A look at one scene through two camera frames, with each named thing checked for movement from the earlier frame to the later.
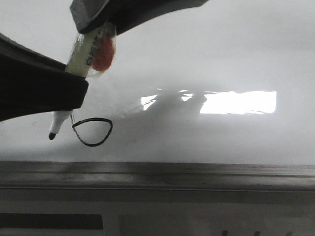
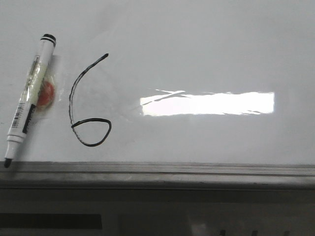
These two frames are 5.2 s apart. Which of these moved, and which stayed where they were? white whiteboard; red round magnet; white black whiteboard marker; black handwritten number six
Moved: white black whiteboard marker; red round magnet
Stayed: black handwritten number six; white whiteboard
